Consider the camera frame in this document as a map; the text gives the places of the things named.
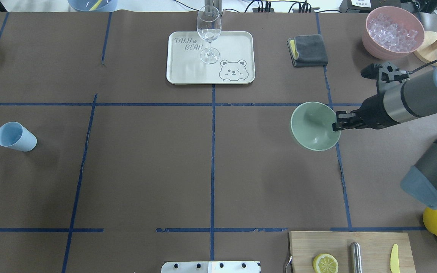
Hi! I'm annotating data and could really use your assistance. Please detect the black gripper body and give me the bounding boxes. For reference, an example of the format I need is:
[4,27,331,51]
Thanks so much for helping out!
[350,94,387,130]

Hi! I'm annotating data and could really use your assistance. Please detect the green bowl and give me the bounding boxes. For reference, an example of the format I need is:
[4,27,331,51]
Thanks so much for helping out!
[289,102,341,151]

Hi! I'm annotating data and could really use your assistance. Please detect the light blue cup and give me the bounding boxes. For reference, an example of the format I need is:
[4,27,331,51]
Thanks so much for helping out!
[0,122,38,152]

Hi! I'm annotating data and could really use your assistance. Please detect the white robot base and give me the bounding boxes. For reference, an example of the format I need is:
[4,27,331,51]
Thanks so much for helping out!
[161,260,261,273]

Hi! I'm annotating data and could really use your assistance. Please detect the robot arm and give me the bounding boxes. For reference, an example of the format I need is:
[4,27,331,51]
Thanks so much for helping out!
[332,62,437,210]

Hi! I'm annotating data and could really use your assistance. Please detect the ice cubes in pink bowl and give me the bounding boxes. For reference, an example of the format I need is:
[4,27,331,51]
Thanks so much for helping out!
[367,13,418,52]

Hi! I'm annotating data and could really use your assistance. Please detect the pink bowl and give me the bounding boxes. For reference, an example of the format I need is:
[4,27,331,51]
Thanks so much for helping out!
[362,6,424,60]

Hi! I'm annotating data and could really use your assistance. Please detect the blue bowl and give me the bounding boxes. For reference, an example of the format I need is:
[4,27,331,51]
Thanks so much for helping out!
[67,0,119,12]

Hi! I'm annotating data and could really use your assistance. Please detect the grey folded cloth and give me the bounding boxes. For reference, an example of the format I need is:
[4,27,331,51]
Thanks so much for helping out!
[287,34,329,67]

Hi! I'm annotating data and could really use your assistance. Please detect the cream bear tray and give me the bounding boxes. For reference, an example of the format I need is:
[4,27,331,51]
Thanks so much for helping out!
[166,31,256,85]

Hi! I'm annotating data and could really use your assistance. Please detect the steel muddler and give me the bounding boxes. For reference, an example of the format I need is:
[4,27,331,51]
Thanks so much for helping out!
[350,242,363,273]

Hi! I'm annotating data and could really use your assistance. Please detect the wooden cutting board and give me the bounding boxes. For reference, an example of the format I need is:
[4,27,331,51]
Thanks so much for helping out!
[289,231,416,273]

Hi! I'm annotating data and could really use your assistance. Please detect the lemon half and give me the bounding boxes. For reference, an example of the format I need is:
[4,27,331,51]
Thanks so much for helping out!
[312,253,339,273]

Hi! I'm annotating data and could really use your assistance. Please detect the wine glass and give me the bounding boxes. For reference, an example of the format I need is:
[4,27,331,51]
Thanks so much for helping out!
[196,5,222,64]

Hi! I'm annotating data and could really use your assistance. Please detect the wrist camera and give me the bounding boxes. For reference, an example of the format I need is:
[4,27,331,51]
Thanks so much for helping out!
[360,62,410,83]

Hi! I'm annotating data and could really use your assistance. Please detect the camera cable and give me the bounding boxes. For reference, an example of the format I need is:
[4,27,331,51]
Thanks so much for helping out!
[404,50,437,74]

